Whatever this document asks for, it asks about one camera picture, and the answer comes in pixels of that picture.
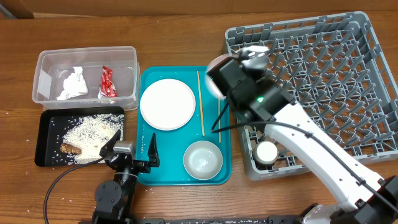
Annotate small pink bowl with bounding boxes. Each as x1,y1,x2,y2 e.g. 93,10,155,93
205,54,237,100

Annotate grey round bowl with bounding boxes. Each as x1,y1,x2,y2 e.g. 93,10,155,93
183,141,223,180

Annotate wooden chopstick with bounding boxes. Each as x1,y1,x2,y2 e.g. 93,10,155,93
218,97,221,143
197,71,205,136

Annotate grey plastic dishwasher rack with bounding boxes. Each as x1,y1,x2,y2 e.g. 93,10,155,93
225,11,397,164

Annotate white plastic cup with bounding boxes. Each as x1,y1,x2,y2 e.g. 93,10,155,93
253,141,279,165

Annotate brown food scraps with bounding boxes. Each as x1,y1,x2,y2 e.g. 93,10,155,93
60,143,82,155

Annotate clear plastic bin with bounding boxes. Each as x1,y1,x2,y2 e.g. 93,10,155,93
32,46,141,110

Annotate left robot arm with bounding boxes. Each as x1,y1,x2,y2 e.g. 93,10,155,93
91,131,160,223

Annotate white rice grains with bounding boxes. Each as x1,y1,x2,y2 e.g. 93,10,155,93
63,118,120,165

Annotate large white round plate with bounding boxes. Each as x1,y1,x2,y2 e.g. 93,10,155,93
139,78,196,131

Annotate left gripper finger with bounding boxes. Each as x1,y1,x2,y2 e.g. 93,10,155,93
99,129,121,157
147,133,160,167

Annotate red foil snack wrapper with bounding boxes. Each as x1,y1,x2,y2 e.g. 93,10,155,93
98,66,118,99

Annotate black plastic tray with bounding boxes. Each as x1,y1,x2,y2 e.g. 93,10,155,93
34,106,124,167

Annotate white paper napkin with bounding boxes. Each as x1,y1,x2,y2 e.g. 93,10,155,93
57,67,88,100

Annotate teal plastic serving tray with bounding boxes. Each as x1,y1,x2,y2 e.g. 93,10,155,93
136,66,232,186

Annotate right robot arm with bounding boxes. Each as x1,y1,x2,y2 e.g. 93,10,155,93
206,55,397,223

